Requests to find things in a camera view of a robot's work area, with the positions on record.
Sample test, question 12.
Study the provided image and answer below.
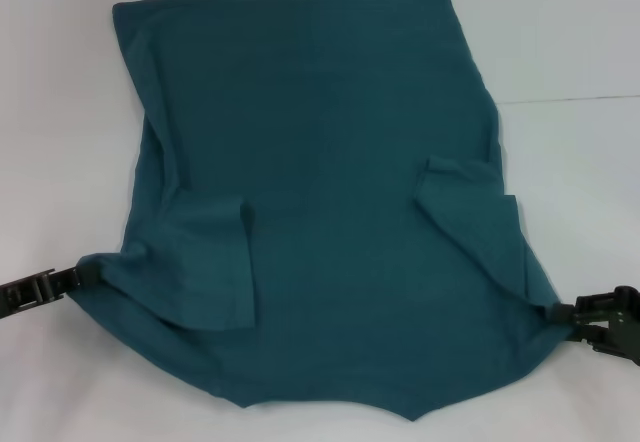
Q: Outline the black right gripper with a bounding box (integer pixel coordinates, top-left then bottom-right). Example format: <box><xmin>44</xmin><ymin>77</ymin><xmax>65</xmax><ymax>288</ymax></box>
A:
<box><xmin>543</xmin><ymin>285</ymin><xmax>640</xmax><ymax>370</ymax></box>

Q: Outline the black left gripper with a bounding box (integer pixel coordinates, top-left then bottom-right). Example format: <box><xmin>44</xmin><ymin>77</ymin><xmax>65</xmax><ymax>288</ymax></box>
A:
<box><xmin>0</xmin><ymin>260</ymin><xmax>104</xmax><ymax>323</ymax></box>

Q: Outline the teal blue shirt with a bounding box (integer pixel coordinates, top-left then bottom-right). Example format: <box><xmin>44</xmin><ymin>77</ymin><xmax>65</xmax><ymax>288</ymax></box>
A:
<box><xmin>69</xmin><ymin>0</ymin><xmax>576</xmax><ymax>422</ymax></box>

